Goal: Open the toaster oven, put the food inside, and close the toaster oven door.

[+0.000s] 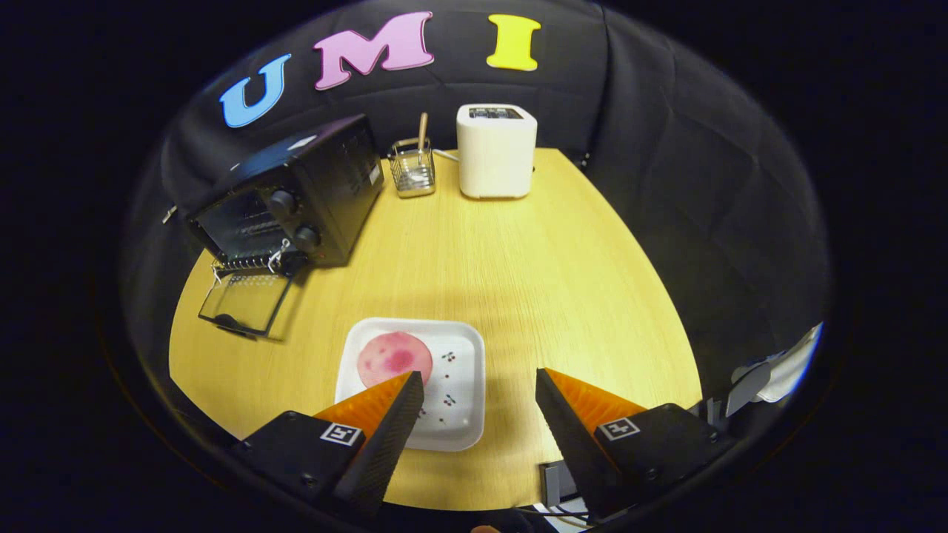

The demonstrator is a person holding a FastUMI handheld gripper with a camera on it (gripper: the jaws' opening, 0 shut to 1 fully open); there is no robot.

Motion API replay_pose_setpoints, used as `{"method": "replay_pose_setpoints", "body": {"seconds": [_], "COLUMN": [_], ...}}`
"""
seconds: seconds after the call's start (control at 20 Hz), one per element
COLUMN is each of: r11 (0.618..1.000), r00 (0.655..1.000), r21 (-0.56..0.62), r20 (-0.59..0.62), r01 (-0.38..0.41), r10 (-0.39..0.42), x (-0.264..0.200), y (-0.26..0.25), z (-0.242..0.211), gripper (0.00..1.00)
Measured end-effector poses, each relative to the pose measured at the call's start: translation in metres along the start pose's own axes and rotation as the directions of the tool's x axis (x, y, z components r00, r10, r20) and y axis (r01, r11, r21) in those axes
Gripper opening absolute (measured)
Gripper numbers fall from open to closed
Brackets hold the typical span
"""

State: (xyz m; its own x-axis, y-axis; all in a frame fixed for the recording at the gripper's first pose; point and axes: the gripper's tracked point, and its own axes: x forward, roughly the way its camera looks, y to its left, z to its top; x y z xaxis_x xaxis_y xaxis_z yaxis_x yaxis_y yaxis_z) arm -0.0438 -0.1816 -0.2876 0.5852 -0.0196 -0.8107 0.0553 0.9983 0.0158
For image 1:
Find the grey box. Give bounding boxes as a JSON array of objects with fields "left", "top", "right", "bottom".
[{"left": 539, "top": 460, "right": 580, "bottom": 509}]

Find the black backdrop cloth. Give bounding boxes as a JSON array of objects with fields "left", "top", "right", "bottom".
[{"left": 122, "top": 0, "right": 834, "bottom": 415}]

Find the black toaster oven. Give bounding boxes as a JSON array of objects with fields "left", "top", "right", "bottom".
[{"left": 185, "top": 113, "right": 386, "bottom": 340}]

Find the white cloth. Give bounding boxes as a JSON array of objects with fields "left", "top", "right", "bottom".
[{"left": 732, "top": 322, "right": 824, "bottom": 404}]

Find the pink round ham slice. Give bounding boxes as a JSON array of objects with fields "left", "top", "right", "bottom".
[{"left": 357, "top": 332, "right": 434, "bottom": 389}]

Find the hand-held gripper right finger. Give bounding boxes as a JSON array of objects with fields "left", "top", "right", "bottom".
[{"left": 535, "top": 368, "right": 738, "bottom": 519}]

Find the wire utensil basket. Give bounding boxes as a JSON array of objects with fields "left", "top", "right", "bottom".
[{"left": 390, "top": 138, "right": 437, "bottom": 199}]

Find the white toaster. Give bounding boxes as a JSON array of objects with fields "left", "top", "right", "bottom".
[{"left": 455, "top": 104, "right": 538, "bottom": 200}]

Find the white square plate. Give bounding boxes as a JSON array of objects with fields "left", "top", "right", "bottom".
[{"left": 335, "top": 318, "right": 487, "bottom": 452}]

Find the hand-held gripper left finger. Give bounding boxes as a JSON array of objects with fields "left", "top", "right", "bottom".
[{"left": 232, "top": 371, "right": 425, "bottom": 519}]

